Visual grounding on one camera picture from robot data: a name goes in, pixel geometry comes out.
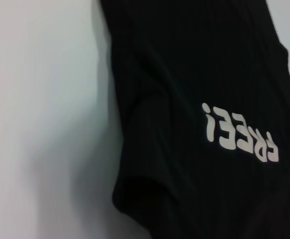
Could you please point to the black t-shirt with FREE print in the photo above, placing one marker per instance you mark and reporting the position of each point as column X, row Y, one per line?
column 197, row 74

